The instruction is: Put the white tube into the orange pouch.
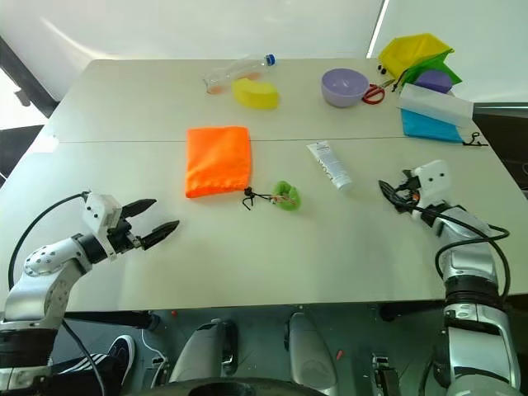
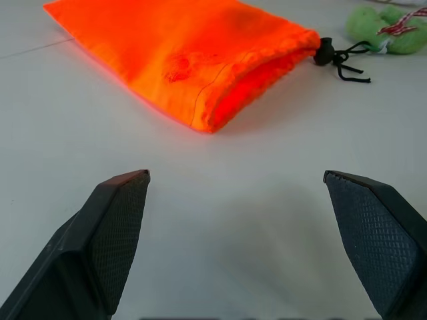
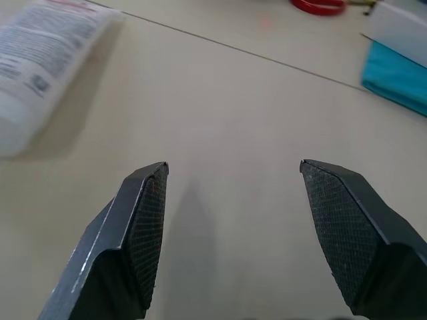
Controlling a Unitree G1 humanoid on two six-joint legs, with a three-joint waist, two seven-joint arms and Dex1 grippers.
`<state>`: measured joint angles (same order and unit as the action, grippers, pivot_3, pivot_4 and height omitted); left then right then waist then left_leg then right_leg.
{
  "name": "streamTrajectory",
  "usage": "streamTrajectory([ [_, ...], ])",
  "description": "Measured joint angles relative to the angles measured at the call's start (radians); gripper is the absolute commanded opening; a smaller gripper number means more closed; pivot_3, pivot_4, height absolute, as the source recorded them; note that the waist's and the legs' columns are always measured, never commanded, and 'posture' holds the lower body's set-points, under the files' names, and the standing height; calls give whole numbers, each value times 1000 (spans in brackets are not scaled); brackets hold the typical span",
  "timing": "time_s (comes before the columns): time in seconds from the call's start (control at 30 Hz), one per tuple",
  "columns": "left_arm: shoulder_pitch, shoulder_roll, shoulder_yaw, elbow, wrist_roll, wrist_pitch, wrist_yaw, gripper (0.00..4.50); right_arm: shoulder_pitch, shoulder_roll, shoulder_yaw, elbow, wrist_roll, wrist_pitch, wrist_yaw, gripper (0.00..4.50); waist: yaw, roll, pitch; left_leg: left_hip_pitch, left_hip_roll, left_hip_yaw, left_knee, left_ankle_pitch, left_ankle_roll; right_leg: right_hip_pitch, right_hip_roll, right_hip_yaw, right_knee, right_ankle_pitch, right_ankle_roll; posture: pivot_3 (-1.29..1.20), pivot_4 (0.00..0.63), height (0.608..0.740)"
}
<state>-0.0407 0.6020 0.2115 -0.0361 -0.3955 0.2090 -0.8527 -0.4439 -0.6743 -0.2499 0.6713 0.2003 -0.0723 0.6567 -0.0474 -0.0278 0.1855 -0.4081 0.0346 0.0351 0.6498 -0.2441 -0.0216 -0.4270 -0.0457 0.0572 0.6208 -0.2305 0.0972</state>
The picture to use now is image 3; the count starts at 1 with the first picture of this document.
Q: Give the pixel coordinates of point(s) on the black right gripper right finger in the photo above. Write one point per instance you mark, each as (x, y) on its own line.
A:
(360, 240)

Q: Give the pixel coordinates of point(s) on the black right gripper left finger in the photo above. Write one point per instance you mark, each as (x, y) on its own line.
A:
(113, 246)

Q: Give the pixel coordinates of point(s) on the teal and white box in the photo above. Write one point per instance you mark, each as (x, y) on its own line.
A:
(397, 56)

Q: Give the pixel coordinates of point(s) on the white printed tube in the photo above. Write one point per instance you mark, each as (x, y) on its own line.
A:
(36, 66)

